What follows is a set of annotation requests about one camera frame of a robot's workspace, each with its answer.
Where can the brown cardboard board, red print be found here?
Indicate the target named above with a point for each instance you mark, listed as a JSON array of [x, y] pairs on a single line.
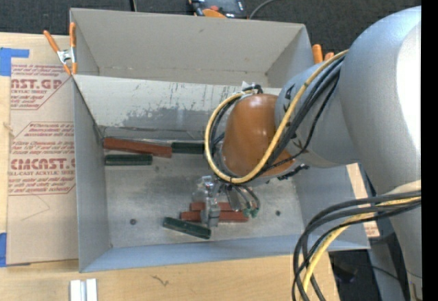
[[41, 217]]

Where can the long red-brown flat block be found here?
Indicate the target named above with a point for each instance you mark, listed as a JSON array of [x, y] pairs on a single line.
[[137, 147]]

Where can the grey metal bin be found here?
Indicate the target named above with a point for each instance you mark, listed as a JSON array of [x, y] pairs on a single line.
[[164, 190]]

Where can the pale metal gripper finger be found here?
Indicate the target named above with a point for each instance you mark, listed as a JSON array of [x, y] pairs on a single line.
[[205, 215], [214, 217]]

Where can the dark green flat block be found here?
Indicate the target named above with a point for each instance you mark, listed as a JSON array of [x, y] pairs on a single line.
[[186, 228], [187, 148], [128, 159]]

